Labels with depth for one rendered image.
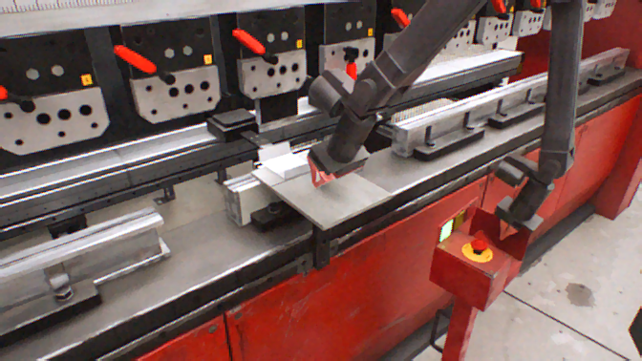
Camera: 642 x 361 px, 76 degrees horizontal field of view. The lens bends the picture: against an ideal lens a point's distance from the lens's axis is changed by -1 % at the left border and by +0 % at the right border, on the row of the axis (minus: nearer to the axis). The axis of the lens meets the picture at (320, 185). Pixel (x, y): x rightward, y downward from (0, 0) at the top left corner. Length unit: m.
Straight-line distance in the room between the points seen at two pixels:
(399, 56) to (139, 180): 0.74
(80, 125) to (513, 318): 1.85
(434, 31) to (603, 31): 2.22
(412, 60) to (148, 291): 0.62
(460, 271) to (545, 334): 1.05
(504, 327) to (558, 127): 1.22
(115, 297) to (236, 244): 0.25
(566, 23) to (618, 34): 1.78
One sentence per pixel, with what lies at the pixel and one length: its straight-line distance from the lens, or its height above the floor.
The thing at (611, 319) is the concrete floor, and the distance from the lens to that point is 2.32.
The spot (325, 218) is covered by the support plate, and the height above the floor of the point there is 1.00.
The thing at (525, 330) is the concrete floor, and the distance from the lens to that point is 2.09.
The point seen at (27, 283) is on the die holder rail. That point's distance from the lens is 0.89.
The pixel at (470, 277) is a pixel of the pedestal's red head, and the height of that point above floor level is 0.74.
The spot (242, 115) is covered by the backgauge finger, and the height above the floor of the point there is 1.03.
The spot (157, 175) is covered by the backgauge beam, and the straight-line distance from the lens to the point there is 1.14.
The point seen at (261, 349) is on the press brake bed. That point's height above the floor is 0.60.
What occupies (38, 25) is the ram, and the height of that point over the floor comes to 1.35.
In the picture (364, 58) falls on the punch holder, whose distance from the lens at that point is 1.02.
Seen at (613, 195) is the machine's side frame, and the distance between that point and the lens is 2.98.
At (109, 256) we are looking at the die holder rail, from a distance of 0.90.
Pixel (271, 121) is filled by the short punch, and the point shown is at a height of 1.10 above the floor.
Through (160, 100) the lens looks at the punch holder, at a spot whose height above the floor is 1.21.
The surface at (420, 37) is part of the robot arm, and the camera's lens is 0.63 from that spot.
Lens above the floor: 1.45
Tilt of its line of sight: 31 degrees down
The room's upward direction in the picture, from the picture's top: straight up
